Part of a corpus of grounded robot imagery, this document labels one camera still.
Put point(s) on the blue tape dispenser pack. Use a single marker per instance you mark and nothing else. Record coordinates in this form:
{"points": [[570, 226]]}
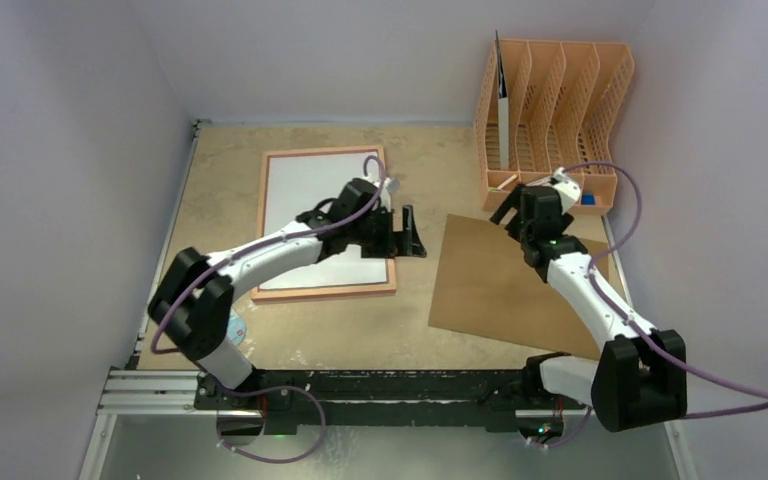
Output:
{"points": [[236, 329]]}

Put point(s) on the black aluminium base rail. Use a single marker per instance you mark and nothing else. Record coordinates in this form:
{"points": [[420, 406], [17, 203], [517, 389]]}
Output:
{"points": [[503, 400]]}

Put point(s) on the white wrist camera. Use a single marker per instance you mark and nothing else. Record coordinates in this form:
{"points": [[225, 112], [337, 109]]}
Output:
{"points": [[568, 190], [389, 186]]}

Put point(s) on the white marker pen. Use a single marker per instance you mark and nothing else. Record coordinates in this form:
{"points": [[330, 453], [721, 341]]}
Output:
{"points": [[508, 181]]}

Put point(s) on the brown frame backing board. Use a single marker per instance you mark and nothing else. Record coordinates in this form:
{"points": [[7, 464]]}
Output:
{"points": [[484, 288]]}

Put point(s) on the white folder in organizer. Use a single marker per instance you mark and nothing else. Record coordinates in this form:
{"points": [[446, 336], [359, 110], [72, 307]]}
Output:
{"points": [[502, 108]]}

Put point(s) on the orange plastic file organizer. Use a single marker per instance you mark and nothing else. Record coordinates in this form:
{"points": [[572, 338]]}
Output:
{"points": [[564, 99]]}

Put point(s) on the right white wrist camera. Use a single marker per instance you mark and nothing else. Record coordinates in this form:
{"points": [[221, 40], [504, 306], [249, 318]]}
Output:
{"points": [[568, 190]]}

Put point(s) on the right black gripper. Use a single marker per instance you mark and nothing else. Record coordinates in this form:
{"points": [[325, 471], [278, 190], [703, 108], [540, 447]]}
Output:
{"points": [[516, 211]]}

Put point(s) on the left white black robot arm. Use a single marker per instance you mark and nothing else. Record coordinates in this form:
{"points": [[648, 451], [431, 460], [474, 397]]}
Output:
{"points": [[192, 303]]}

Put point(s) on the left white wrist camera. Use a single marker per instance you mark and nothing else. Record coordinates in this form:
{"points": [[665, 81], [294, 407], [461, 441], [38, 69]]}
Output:
{"points": [[389, 186]]}

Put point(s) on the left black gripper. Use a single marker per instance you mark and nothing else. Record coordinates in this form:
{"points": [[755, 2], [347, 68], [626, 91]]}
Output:
{"points": [[403, 243]]}

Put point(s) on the blue landscape photo print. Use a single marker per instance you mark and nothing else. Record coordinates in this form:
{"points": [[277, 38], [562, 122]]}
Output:
{"points": [[296, 184]]}

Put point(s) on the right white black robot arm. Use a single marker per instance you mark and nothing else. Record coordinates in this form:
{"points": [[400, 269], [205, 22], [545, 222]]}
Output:
{"points": [[589, 298]]}

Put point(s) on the white red glue stick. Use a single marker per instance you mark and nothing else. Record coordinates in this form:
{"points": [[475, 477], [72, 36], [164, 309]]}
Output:
{"points": [[540, 181]]}

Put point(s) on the pink wooden picture frame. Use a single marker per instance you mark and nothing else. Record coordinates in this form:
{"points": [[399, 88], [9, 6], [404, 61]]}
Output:
{"points": [[316, 293]]}

